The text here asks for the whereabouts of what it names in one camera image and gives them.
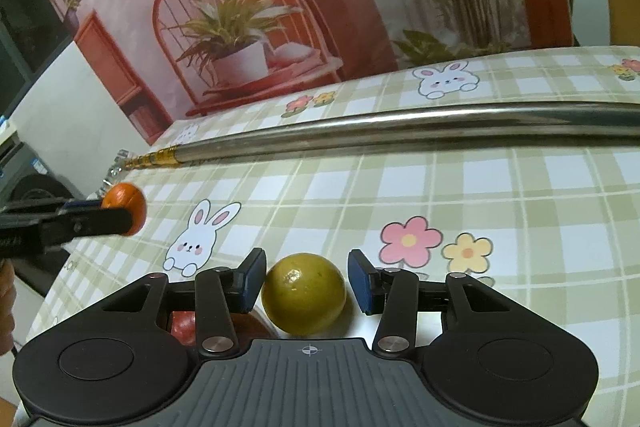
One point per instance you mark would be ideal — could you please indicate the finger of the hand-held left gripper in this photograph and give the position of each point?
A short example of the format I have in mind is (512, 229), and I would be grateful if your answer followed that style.
(90, 222)
(50, 207)

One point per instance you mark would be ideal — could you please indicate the orange tangerine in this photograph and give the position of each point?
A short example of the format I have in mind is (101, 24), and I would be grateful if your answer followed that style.
(125, 196)

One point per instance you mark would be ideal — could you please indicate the wrinkled red apple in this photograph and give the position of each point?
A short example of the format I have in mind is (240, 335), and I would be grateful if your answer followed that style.
(250, 328)

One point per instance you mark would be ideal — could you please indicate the person's left hand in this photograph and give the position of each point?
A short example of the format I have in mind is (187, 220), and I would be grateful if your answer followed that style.
(6, 302)

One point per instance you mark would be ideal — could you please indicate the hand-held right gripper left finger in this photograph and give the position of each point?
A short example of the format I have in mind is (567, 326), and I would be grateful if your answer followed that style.
(254, 282)

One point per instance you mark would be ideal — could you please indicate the grey appliance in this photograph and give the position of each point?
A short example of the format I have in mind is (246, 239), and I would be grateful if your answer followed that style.
(35, 187)

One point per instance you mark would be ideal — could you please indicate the large red apple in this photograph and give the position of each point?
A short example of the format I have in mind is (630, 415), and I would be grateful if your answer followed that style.
(184, 327)

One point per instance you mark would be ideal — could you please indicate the printed backdrop cloth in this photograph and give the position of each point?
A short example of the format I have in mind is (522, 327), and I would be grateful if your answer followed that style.
(325, 7)

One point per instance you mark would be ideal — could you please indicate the green-yellow round fruit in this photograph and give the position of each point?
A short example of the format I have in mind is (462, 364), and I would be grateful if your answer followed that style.
(304, 294)

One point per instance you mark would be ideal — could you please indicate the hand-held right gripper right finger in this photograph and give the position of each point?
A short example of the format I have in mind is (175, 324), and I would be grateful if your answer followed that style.
(361, 284)

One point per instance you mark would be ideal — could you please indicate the telescopic metal pole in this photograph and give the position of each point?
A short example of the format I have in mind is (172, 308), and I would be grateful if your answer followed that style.
(400, 127)

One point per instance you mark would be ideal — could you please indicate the checkered bunny tablecloth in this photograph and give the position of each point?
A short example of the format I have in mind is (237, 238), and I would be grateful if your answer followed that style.
(500, 217)

